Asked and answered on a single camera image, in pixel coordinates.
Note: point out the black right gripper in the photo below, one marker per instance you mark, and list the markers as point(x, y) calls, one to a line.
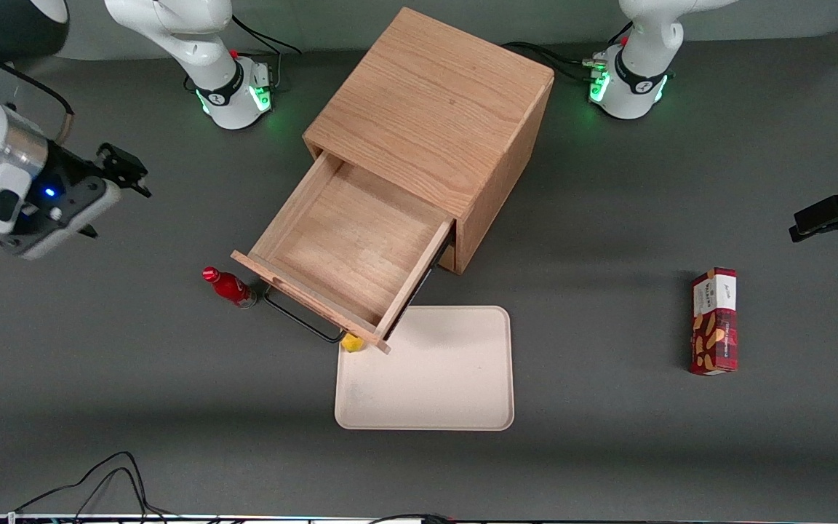
point(70, 172)

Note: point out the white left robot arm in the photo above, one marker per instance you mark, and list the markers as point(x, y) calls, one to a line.
point(637, 80)

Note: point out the wooden drawer cabinet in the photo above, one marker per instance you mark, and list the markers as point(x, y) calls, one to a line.
point(433, 94)

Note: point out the red bottle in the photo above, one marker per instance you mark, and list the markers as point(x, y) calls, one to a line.
point(230, 287)

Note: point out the yellow lemon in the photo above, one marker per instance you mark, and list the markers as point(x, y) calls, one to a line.
point(350, 343)

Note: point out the beige plastic tray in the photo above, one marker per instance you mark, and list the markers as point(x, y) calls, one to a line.
point(433, 371)

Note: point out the red snack box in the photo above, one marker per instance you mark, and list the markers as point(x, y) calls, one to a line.
point(714, 327)

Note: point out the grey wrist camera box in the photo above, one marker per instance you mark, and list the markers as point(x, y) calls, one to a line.
point(62, 225)

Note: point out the black camera clamp mount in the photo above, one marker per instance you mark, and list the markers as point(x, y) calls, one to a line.
point(833, 215)

